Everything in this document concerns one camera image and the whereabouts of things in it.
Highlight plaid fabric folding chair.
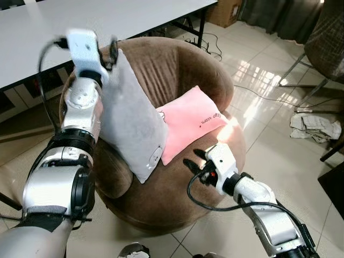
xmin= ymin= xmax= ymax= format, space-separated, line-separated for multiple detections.
xmin=279 ymin=0 xmax=344 ymax=109

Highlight grey pillow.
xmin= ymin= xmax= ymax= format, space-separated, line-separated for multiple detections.
xmin=99 ymin=48 xmax=170 ymax=185

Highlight brown round velvet armchair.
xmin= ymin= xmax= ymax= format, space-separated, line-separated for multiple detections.
xmin=58 ymin=36 xmax=247 ymax=235

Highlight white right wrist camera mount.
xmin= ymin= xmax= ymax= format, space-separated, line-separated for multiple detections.
xmin=205 ymin=142 xmax=238 ymax=187

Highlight pink pillow with print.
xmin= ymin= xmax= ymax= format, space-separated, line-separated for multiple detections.
xmin=158 ymin=85 xmax=228 ymax=166

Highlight thin black floor cable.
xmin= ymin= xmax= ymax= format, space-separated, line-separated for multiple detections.
xmin=185 ymin=32 xmax=302 ymax=103

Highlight black flat panel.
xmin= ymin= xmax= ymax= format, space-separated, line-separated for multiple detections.
xmin=317 ymin=161 xmax=344 ymax=217

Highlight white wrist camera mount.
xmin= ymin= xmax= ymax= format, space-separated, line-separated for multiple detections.
xmin=205 ymin=142 xmax=238 ymax=187
xmin=64 ymin=29 xmax=109 ymax=82

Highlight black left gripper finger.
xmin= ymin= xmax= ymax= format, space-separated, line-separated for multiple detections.
xmin=109 ymin=36 xmax=120 ymax=69

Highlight brown cardboard box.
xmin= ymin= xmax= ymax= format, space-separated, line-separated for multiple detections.
xmin=206 ymin=0 xmax=243 ymax=29

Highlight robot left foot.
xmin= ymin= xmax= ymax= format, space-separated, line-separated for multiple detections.
xmin=118 ymin=242 xmax=152 ymax=258

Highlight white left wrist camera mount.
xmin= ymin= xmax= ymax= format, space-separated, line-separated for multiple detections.
xmin=64 ymin=29 xmax=109 ymax=82

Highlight dark grey curtain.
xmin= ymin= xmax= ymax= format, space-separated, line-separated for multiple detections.
xmin=236 ymin=0 xmax=326 ymax=45

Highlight white crumpled cloth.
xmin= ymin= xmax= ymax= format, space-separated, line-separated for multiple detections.
xmin=290 ymin=111 xmax=342 ymax=144

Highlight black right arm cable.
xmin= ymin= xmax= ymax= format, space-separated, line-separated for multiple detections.
xmin=187 ymin=169 xmax=283 ymax=211

